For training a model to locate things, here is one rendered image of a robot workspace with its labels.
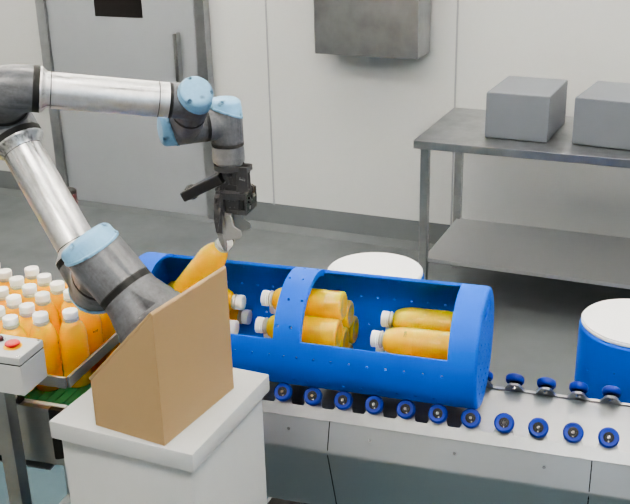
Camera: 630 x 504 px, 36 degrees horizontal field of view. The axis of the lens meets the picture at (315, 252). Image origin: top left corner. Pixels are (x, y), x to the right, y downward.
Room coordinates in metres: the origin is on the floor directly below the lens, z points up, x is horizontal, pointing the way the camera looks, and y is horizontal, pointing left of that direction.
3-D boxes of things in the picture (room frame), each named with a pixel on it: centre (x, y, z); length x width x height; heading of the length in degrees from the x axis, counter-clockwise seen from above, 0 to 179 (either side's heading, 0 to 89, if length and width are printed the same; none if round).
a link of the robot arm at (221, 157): (2.17, 0.19, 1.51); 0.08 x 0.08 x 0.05
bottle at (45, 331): (2.20, 0.69, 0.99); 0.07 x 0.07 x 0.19
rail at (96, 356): (2.29, 0.55, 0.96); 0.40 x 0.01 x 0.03; 162
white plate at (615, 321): (2.21, -0.82, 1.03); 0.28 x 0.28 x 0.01
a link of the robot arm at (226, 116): (2.17, 0.20, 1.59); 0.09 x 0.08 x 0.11; 112
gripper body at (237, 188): (2.17, 0.19, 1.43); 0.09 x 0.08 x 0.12; 72
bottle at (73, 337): (2.22, 0.62, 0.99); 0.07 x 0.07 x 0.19
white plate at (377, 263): (2.59, -0.17, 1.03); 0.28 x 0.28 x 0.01
